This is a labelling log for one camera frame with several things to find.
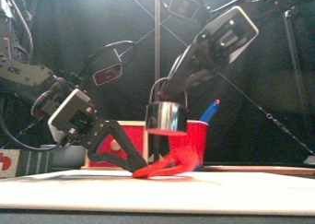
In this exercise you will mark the round metal dough cutter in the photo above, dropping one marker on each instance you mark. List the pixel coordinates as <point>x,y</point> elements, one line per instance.
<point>165,117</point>

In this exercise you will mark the red dough scrap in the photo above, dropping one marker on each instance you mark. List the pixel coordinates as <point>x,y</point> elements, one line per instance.
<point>172,167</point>

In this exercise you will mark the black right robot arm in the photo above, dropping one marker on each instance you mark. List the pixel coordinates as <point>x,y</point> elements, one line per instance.
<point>279,0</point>

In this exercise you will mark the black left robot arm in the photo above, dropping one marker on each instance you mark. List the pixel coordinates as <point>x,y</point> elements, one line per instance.
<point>24,72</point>

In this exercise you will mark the red drawer with wooden knob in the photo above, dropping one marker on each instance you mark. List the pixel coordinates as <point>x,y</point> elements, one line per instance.
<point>137,135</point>

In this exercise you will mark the grey bowl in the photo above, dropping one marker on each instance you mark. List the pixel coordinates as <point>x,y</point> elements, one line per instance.
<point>67,155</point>

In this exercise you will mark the blue plastic utensil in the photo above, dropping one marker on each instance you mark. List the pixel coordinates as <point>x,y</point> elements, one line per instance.
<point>209,111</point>

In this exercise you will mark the white plastic cutting board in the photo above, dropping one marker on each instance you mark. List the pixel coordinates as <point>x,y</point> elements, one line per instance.
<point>155,194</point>

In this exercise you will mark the red plastic cup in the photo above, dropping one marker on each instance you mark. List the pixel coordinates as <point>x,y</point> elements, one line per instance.
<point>195,138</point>

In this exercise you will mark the black upright tube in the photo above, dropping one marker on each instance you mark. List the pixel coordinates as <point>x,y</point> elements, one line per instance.
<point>291,64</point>

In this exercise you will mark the green white red carton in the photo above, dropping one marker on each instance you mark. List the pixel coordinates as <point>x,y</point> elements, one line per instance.
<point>24,163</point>

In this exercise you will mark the brown wooden strip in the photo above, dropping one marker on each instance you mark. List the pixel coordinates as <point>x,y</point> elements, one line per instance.
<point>262,170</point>

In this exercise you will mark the metal frame pole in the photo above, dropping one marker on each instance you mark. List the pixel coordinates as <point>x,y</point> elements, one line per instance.
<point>156,34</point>

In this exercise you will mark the white frame bracket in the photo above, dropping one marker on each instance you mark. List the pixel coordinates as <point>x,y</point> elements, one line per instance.
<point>311,160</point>

